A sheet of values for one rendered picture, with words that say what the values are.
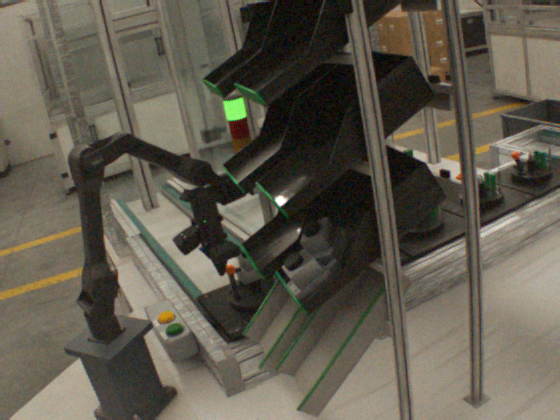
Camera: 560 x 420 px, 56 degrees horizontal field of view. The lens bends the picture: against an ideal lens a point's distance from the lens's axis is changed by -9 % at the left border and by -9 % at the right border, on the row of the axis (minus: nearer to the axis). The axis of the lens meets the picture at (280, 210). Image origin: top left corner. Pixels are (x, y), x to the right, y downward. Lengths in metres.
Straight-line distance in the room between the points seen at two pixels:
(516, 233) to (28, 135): 8.43
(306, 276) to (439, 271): 0.66
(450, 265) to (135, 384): 0.82
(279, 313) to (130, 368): 0.33
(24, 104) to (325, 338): 8.55
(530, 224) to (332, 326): 0.83
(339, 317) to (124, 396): 0.49
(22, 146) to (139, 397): 8.35
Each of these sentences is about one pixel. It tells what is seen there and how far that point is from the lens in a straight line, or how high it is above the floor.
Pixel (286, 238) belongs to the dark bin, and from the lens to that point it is 1.05.
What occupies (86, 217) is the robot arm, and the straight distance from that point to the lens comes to 1.14.
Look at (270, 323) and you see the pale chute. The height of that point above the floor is 1.02.
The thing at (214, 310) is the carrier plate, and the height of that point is 0.97.
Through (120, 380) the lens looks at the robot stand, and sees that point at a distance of 1.22.
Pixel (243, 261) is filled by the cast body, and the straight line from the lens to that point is 1.33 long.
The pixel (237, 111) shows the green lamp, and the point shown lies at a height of 1.38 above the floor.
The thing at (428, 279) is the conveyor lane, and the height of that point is 0.92.
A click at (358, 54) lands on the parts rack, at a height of 1.55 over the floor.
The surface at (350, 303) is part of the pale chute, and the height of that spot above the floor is 1.12.
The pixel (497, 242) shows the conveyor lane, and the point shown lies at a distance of 1.60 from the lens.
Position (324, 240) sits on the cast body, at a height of 1.27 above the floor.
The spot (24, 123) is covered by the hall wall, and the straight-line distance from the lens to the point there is 9.39.
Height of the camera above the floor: 1.65
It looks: 21 degrees down
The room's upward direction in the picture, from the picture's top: 12 degrees counter-clockwise
